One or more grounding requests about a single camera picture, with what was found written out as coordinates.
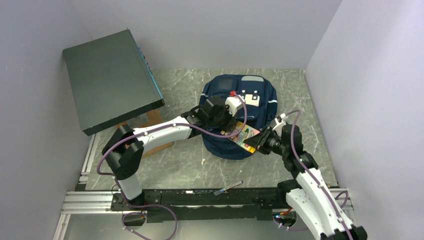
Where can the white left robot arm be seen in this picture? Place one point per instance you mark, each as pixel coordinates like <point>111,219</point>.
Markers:
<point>124,150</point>

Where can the navy blue student backpack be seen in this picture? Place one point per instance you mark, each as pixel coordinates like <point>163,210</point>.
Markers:
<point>258,105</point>

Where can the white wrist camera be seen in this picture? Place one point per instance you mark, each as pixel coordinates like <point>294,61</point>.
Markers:
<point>234,103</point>
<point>279,121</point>

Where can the aluminium frame rail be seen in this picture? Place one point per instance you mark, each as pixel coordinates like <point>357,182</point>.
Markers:
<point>86,202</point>

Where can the yellow crayon box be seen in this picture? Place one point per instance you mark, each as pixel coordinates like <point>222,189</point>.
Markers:
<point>244,133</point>

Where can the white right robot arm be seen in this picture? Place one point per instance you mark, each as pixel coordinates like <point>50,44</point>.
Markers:
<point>306,193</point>

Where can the wooden board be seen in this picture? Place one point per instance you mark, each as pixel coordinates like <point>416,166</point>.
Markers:
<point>145,120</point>

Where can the dark grey metal equipment box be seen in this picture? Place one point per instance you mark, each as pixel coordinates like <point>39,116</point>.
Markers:
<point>111,81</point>

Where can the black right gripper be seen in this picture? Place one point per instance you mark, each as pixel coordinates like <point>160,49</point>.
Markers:
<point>260,140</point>

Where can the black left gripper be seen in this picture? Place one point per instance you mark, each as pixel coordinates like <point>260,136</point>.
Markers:
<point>231,120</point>

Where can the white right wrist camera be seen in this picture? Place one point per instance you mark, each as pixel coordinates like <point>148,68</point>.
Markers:
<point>279,121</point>

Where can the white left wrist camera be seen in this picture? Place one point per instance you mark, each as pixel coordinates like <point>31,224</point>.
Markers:
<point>234,103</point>

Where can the blue pen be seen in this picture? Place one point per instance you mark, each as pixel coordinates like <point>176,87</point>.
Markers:
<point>224,189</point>

